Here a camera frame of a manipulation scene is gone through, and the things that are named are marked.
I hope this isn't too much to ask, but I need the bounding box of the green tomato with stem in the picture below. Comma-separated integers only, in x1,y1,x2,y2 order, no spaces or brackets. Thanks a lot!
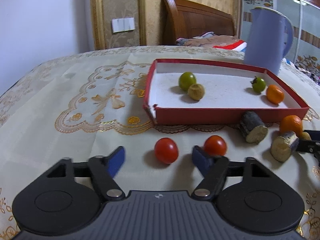
250,76,266,93

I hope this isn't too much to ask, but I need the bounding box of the plain orange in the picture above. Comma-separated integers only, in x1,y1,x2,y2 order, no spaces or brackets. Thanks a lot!
266,84,285,105

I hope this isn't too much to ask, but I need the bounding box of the wooden bed headboard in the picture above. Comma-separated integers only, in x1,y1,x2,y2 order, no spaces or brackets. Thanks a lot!
161,0,237,46

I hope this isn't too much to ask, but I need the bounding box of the blue electric kettle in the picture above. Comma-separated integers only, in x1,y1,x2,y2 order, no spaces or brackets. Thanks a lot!
243,7,293,76

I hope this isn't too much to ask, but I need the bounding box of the red cherry tomato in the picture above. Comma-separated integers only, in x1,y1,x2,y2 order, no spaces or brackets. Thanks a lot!
154,137,179,165
203,135,227,157

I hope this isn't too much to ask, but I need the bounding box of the striped colourful bedding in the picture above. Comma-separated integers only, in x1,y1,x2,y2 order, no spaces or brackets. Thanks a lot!
212,39,248,53

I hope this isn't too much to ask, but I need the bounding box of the stemless green tomato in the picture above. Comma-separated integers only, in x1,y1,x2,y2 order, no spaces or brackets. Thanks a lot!
178,72,197,92

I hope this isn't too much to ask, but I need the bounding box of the wardrobe with floral sliding doors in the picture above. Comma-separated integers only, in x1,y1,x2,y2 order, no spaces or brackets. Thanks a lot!
240,0,320,85

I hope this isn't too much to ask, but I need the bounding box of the speckled orange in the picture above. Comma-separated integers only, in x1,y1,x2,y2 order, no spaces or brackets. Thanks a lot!
279,115,303,135

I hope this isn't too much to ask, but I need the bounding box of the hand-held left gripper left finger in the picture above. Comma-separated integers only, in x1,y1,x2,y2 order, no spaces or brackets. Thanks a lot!
46,146,126,201

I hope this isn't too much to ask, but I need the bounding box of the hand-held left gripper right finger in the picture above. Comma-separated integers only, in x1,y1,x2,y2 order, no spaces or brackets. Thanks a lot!
191,145,275,198

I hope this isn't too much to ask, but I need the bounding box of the dark floral cloth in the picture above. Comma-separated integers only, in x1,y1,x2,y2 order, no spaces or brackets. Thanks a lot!
309,68,320,87

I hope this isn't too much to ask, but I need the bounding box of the pink patterned cloth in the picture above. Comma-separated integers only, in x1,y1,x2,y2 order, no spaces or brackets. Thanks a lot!
176,32,240,48

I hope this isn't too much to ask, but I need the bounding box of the gold wall moulding frame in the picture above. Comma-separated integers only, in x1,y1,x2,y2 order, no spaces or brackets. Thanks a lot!
90,0,147,50

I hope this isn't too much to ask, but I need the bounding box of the red cardboard box tray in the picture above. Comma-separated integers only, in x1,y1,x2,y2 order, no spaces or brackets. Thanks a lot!
143,59,310,125

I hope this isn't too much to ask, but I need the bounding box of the white wall light switch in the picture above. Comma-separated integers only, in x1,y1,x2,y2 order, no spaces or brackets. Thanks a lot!
112,17,135,33

